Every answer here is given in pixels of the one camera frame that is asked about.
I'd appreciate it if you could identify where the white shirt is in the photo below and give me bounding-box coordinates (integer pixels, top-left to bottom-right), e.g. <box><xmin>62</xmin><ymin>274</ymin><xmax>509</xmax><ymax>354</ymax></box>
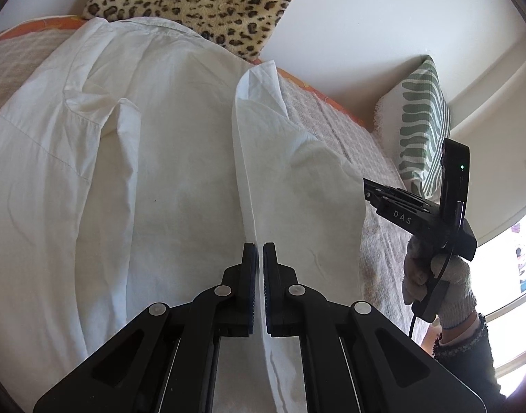
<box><xmin>0</xmin><ymin>19</ymin><xmax>366</xmax><ymax>411</ymax></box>

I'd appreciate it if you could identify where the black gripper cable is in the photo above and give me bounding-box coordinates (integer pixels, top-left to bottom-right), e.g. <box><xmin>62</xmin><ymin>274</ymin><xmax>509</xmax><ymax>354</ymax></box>
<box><xmin>407</xmin><ymin>205</ymin><xmax>465</xmax><ymax>340</ymax></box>

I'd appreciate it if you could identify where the beige plaid bed blanket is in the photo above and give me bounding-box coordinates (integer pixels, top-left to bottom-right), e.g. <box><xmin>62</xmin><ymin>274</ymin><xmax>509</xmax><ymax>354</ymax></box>
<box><xmin>0</xmin><ymin>30</ymin><xmax>412</xmax><ymax>333</ymax></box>

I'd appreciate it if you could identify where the black tracking camera box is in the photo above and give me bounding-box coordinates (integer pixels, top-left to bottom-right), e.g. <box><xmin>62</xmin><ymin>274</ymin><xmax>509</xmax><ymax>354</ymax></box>
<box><xmin>440</xmin><ymin>138</ymin><xmax>470</xmax><ymax>229</ymax></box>

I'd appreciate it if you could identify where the green striped white pillow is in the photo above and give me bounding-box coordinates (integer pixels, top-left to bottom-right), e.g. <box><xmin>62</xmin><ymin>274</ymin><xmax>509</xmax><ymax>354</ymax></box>
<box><xmin>374</xmin><ymin>56</ymin><xmax>451</xmax><ymax>201</ymax></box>

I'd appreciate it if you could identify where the black sleeved right forearm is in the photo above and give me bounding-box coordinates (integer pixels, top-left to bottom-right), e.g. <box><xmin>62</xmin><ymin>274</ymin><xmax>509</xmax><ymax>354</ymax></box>
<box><xmin>433</xmin><ymin>310</ymin><xmax>519</xmax><ymax>412</ymax></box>

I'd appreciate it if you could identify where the grey knit gloved right hand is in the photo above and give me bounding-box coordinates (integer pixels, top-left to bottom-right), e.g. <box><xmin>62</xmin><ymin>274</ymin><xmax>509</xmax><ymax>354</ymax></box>
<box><xmin>402</xmin><ymin>237</ymin><xmax>477</xmax><ymax>330</ymax></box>

